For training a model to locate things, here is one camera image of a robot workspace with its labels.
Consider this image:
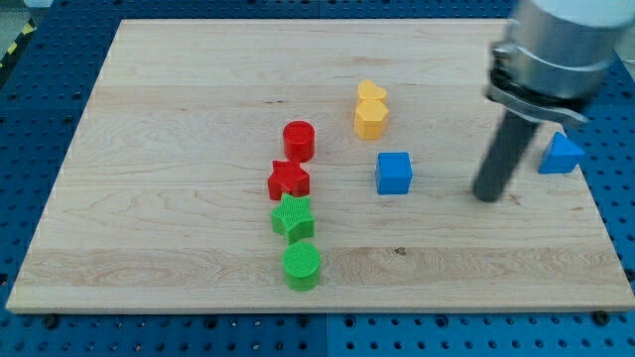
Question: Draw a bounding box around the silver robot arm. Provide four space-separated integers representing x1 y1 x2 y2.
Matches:
485 0 634 127

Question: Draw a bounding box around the blue cube block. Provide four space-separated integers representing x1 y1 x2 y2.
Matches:
375 152 413 195

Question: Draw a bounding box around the blue triangle block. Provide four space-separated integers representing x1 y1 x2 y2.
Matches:
538 132 585 175

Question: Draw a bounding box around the red star block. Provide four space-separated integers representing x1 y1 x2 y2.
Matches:
267 159 311 200

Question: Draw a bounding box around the green star block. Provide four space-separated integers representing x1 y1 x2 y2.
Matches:
270 193 315 244

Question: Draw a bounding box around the red cylinder block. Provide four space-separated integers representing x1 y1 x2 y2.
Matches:
283 120 316 162

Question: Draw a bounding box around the yellow hexagon block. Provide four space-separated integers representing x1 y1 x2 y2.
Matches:
353 100 389 140

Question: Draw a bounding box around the green cylinder block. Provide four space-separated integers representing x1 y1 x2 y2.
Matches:
282 241 321 292

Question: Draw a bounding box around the light wooden board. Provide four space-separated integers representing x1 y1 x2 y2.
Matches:
7 20 634 314

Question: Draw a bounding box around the yellow heart block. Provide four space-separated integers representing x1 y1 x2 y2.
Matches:
356 79 388 105

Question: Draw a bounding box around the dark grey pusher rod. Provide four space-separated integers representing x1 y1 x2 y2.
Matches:
472 111 541 202

